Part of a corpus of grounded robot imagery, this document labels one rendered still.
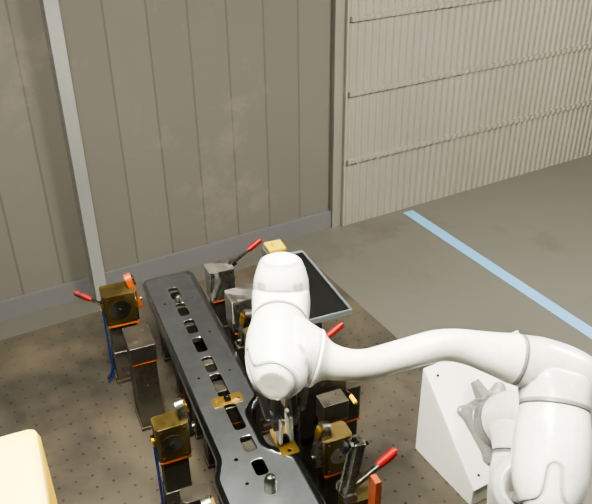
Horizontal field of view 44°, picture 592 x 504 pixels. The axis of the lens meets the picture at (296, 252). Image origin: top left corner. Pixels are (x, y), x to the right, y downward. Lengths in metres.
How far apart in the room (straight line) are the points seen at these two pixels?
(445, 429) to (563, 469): 0.81
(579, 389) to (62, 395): 1.77
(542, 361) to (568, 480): 0.22
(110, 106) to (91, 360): 1.67
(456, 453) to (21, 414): 1.41
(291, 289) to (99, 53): 2.80
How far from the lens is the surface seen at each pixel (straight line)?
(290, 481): 1.89
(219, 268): 2.55
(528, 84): 5.63
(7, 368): 2.87
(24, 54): 3.88
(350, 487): 1.75
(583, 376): 1.51
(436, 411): 2.22
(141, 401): 2.41
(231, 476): 1.91
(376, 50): 4.66
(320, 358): 1.23
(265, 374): 1.19
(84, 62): 3.96
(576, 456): 1.46
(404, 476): 2.32
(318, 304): 2.17
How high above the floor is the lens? 2.40
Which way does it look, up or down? 31 degrees down
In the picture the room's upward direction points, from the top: 1 degrees counter-clockwise
